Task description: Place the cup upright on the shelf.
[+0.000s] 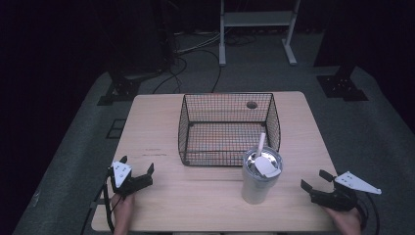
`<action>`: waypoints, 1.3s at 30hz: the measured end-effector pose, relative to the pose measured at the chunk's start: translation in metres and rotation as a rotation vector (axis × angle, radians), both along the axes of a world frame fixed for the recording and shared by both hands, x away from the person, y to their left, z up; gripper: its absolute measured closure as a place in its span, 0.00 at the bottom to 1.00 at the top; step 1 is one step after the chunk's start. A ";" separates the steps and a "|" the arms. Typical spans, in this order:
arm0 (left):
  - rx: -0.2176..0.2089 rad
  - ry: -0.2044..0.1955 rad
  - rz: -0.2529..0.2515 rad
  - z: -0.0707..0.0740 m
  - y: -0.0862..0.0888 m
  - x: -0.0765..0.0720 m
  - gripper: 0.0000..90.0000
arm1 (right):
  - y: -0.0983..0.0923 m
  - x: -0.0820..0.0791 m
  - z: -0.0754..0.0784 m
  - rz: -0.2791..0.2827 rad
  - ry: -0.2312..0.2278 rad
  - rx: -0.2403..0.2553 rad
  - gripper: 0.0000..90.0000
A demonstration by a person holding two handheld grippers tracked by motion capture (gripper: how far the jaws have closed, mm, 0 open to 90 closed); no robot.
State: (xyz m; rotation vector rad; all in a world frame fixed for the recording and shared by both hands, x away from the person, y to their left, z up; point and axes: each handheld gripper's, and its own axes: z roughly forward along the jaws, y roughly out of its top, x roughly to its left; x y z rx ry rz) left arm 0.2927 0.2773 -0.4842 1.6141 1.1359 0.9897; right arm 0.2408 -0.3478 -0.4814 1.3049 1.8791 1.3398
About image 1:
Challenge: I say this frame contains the person's left hand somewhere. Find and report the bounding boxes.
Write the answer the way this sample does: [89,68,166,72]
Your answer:
[111,193,136,227]

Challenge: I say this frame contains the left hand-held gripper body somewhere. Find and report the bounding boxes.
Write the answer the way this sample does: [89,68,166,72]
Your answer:
[107,160,154,198]

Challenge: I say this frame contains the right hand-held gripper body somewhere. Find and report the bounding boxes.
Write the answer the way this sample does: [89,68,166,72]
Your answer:
[309,170,383,212]

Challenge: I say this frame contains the black metal stand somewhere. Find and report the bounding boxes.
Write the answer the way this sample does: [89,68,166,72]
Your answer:
[313,0,370,103]
[96,0,175,107]

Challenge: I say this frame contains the person's right hand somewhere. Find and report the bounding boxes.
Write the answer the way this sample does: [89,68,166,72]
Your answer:
[326,207,363,235]

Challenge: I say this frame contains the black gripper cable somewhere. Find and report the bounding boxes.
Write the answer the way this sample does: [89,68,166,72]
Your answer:
[355,193,382,235]
[102,167,115,234]

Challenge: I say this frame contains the steel tumbler with lid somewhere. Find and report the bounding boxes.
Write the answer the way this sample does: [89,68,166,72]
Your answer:
[241,145,285,206]

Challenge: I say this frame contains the white metal desk frame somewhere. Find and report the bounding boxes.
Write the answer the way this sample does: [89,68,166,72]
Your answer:
[218,0,301,68]

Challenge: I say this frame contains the black floor cable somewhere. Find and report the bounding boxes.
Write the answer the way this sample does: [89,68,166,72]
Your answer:
[177,48,223,94]
[152,56,189,95]

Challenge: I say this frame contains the white floor cables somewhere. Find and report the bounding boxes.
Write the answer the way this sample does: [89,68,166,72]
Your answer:
[174,30,223,56]

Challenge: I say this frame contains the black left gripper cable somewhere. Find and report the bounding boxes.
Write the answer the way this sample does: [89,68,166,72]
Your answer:
[102,167,115,234]

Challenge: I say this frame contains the white straw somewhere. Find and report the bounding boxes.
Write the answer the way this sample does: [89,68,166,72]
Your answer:
[255,131,267,159]

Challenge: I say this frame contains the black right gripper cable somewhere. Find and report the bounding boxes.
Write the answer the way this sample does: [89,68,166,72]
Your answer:
[355,193,382,235]

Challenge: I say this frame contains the black wire basket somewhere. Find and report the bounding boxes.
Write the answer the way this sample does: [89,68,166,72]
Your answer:
[177,92,282,168]

